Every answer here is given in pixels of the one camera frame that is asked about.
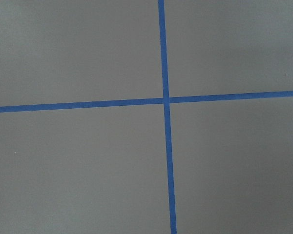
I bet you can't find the brown paper table cover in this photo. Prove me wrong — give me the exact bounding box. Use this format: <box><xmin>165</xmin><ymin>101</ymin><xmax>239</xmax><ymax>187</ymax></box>
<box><xmin>0</xmin><ymin>0</ymin><xmax>293</xmax><ymax>234</ymax></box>

